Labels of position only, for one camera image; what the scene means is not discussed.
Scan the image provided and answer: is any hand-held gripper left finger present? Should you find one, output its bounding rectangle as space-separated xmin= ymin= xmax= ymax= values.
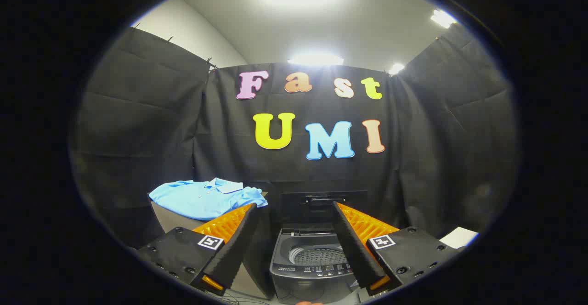
xmin=137 ymin=203 xmax=260 ymax=296

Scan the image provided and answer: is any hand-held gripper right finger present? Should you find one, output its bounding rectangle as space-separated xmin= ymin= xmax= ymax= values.
xmin=332 ymin=201 xmax=462 ymax=296

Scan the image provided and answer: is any light blue polo shirt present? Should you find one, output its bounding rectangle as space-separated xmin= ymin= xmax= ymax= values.
xmin=148 ymin=177 xmax=268 ymax=220

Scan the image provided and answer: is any grey washing machine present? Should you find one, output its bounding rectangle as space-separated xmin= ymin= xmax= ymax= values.
xmin=270 ymin=226 xmax=362 ymax=305

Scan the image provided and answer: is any grey box stand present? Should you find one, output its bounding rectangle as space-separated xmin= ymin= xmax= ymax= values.
xmin=149 ymin=190 xmax=276 ymax=299

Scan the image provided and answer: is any black backdrop cloth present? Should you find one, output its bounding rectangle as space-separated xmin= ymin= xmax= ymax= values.
xmin=69 ymin=23 xmax=520 ymax=250

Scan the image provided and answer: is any black cable tangle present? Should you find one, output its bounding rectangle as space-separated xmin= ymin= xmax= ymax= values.
xmin=220 ymin=295 xmax=269 ymax=305

